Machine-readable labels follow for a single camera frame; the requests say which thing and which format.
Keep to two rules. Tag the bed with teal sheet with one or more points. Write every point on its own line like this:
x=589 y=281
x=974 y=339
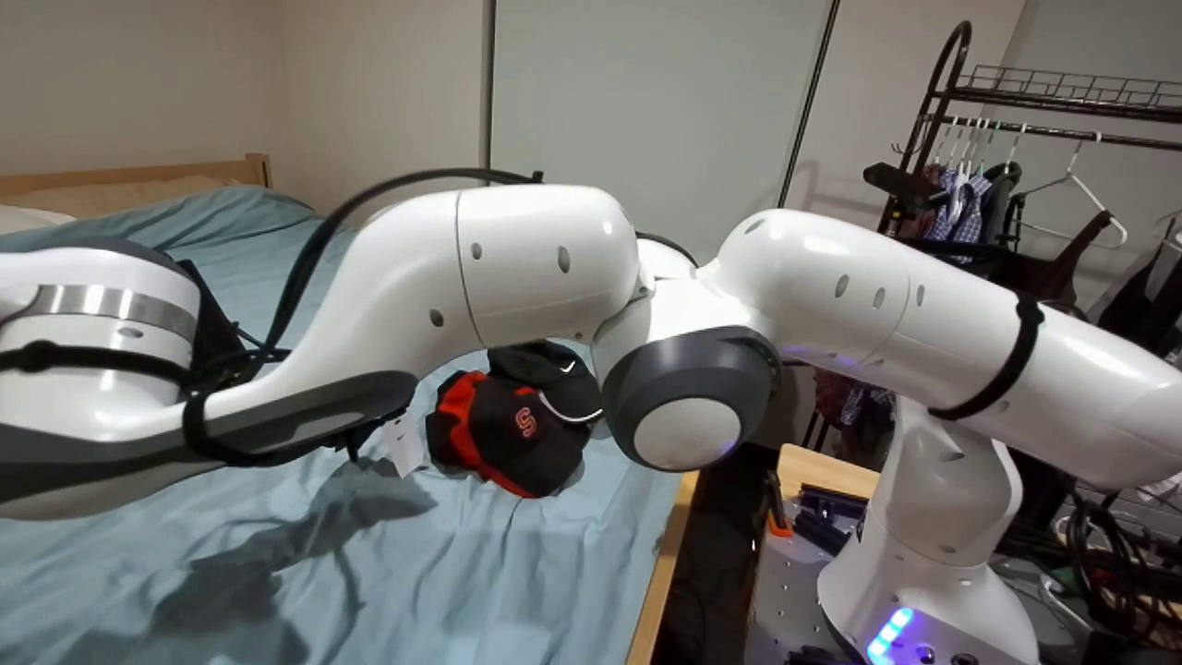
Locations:
x=658 y=577

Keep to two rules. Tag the black cap white brim trim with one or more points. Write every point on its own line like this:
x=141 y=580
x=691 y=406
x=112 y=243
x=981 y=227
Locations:
x=549 y=369

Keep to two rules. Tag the small wooden box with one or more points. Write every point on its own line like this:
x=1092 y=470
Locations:
x=825 y=473

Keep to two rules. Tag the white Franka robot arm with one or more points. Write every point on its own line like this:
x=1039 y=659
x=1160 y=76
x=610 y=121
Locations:
x=519 y=271

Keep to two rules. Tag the black metal clothes rack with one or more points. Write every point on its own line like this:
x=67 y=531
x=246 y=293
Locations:
x=954 y=86

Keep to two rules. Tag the white pillow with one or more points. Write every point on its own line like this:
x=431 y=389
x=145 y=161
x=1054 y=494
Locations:
x=24 y=218

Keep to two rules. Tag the white clothes hanger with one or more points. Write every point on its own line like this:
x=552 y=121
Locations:
x=1084 y=187

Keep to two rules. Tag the black cap orange logo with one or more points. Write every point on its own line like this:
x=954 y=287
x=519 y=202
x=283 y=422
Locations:
x=519 y=438

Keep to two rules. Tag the red cap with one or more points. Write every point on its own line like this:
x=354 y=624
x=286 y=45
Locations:
x=451 y=406

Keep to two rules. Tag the blue hanging shirt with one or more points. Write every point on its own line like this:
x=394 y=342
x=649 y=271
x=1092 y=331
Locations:
x=967 y=208

